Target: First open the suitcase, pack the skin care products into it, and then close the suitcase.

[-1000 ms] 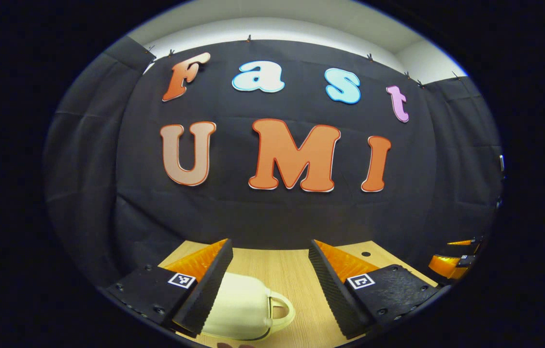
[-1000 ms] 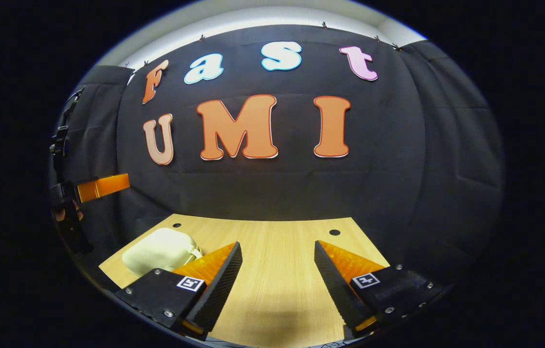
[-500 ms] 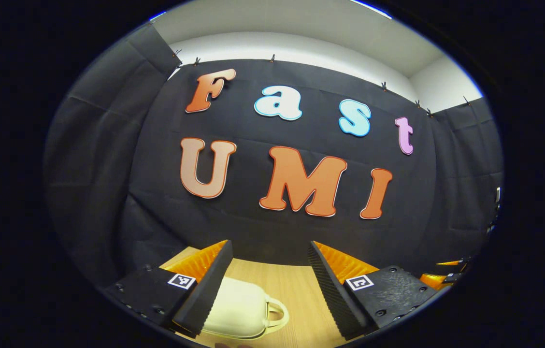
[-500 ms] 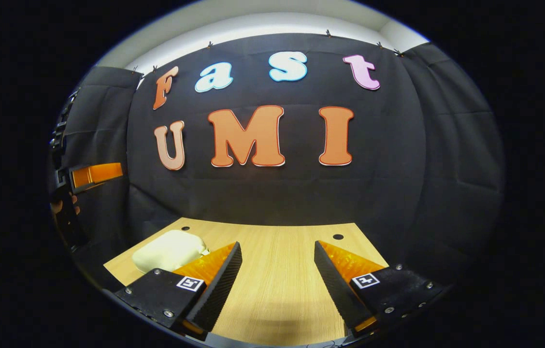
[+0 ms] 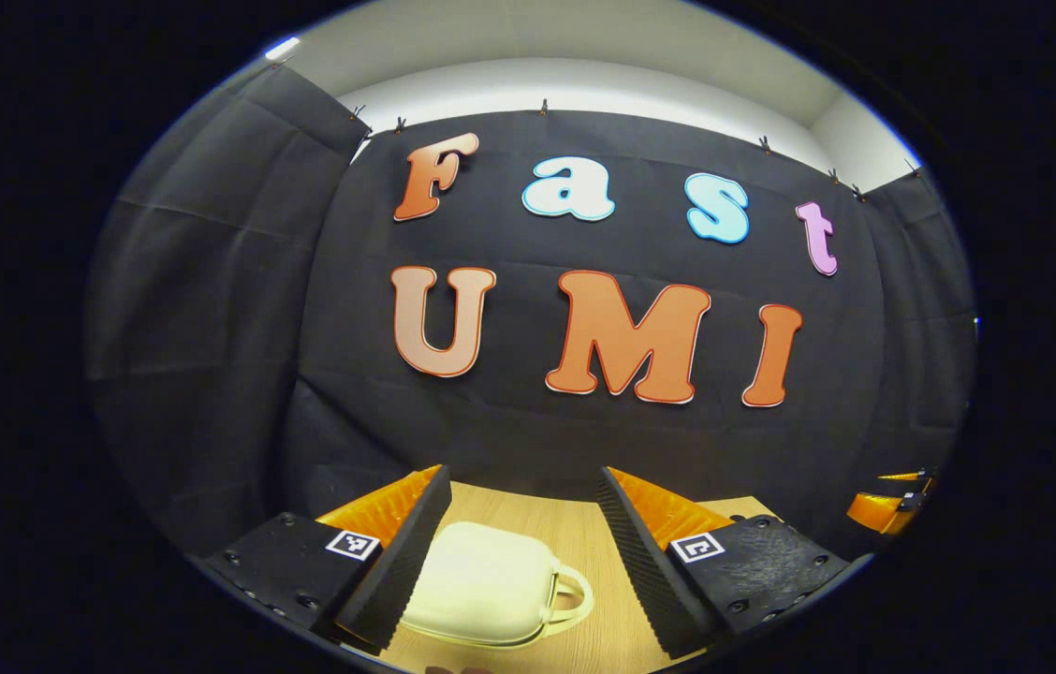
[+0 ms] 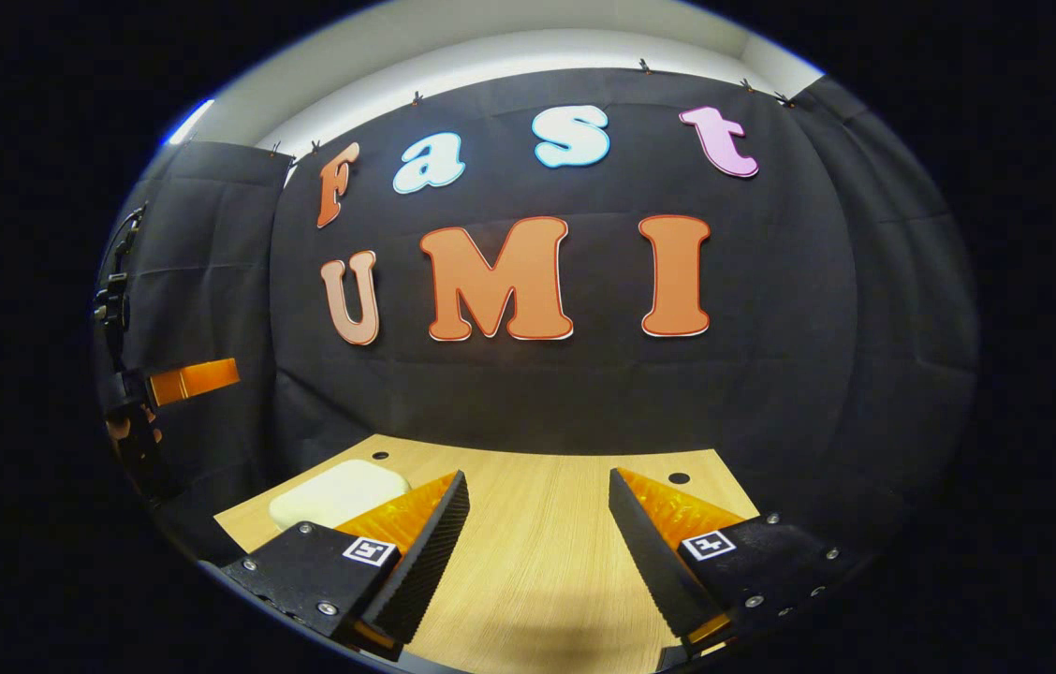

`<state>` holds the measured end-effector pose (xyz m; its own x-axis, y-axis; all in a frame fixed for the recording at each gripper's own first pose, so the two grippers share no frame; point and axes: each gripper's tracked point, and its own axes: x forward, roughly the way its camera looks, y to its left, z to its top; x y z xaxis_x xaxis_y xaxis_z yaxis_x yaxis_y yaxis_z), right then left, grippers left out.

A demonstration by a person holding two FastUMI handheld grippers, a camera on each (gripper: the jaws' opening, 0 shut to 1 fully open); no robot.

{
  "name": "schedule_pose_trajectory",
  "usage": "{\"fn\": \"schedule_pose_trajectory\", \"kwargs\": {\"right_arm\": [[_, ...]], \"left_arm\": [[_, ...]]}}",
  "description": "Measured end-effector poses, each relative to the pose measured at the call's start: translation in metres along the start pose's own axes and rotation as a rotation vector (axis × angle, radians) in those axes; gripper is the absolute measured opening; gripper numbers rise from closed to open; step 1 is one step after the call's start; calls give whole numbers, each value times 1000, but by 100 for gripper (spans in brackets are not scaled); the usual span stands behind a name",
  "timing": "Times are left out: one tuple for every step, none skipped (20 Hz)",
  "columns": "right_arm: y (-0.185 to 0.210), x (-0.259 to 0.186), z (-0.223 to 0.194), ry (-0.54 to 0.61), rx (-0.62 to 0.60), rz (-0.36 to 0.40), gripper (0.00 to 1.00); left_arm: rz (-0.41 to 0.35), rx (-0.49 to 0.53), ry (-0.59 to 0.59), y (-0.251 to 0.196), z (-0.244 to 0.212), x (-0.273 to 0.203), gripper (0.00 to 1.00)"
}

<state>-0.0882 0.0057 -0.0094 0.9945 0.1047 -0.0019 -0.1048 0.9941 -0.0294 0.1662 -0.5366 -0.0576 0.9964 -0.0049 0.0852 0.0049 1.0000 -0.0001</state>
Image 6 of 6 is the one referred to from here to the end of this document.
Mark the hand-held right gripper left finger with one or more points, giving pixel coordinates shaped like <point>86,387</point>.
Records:
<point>430,552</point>

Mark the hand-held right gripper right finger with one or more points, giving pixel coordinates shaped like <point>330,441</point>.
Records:
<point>645,552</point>

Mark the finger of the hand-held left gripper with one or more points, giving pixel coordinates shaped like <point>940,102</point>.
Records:
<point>196,380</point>

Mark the pale yellow suitcase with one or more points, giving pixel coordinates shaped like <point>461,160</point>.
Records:
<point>336,494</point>

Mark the black backdrop cloth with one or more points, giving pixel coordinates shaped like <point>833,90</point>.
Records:
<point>584,393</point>

